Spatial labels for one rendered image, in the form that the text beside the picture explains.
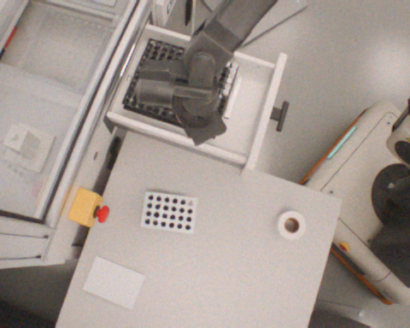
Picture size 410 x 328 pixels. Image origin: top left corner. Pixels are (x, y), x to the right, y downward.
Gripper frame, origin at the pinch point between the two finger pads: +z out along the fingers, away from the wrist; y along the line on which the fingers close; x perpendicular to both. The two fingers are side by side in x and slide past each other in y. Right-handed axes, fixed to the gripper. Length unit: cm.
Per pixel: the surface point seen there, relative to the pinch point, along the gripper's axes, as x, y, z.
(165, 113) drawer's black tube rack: -3.0, -9.8, 9.8
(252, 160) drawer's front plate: 8.0, 9.8, 4.4
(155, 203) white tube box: -14.0, 6.6, 17.4
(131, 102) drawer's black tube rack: -9.2, -14.2, 6.3
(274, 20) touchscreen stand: 78, -62, 91
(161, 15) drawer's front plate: 7.0, -33.5, 7.9
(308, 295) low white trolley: 9.0, 43.4, 22.6
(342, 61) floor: 100, -29, 95
